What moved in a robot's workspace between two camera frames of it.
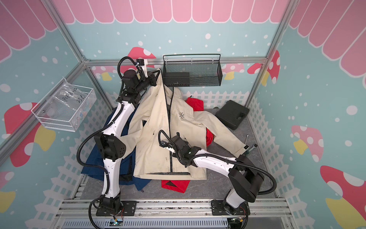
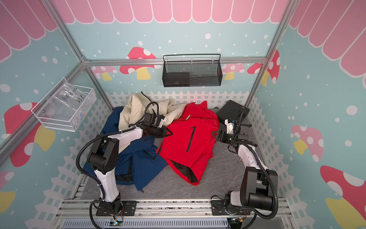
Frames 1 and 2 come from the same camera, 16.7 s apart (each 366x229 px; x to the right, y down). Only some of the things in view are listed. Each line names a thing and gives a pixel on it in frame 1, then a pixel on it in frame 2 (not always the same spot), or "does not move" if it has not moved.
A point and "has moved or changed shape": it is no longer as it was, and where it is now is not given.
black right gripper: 174,154 -> 220,134
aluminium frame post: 75,46 does not move
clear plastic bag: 71,103 does not move
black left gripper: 153,78 -> 164,129
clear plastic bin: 66,107 does not move
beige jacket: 165,109 has moved or changed shape
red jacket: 196,105 -> 188,149
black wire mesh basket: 192,70 does not move
